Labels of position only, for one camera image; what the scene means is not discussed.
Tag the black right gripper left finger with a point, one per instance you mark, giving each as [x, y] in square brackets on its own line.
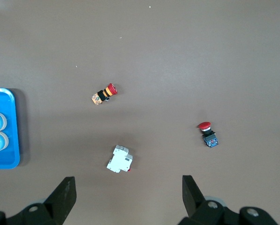
[62, 199]

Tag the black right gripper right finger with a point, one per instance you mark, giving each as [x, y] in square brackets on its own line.
[193, 201]

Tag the red mushroom push button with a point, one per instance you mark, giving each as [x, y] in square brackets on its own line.
[209, 137]

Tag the blue plastic tray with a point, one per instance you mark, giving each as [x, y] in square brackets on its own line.
[10, 154]

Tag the white circuit breaker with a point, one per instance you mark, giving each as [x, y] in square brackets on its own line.
[119, 159]

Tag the orange emergency stop button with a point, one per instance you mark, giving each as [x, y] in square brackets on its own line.
[104, 93]

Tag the brown table cover sheet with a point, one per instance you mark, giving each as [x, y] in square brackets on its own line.
[177, 58]

